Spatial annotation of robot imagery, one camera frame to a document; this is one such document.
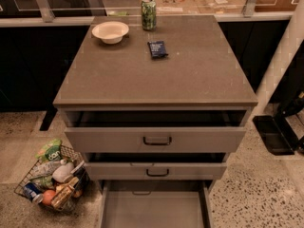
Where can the grey bottom drawer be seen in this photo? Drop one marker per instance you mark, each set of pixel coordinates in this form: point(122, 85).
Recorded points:
point(155, 204)

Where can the grey drawer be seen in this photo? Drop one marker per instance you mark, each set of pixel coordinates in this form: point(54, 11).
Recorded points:
point(155, 204)
point(157, 132)
point(180, 166)

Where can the grey drawer cabinet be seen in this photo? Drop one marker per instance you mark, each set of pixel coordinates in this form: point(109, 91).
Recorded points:
point(200, 72)

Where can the grey top drawer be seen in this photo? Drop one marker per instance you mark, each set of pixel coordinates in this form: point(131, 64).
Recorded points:
point(157, 132)

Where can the grey middle drawer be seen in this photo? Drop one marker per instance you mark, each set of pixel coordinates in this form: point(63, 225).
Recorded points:
point(180, 166)

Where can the dark blue snack packet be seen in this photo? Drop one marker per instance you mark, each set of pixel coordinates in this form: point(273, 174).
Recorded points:
point(157, 49)

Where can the white bowl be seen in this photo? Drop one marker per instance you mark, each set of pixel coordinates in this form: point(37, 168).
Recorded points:
point(110, 32)

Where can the green soda can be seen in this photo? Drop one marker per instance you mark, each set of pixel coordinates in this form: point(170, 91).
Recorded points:
point(148, 14)

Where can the white plastic bottle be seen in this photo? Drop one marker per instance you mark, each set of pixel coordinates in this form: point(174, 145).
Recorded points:
point(62, 173)

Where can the green chip bag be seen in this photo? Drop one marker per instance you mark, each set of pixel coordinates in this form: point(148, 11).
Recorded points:
point(50, 151)

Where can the brown snack box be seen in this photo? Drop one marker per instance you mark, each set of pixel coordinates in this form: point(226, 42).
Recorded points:
point(61, 198)

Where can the black floor tray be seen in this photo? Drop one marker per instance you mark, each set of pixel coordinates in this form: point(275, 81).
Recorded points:
point(277, 135)

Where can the orange fruit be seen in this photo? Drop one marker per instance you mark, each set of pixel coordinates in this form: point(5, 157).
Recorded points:
point(48, 196)

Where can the blue soda can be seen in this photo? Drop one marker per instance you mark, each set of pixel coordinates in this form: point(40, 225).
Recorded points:
point(33, 193)

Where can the wire basket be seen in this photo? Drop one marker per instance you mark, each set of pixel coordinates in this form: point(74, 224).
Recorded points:
point(40, 174)

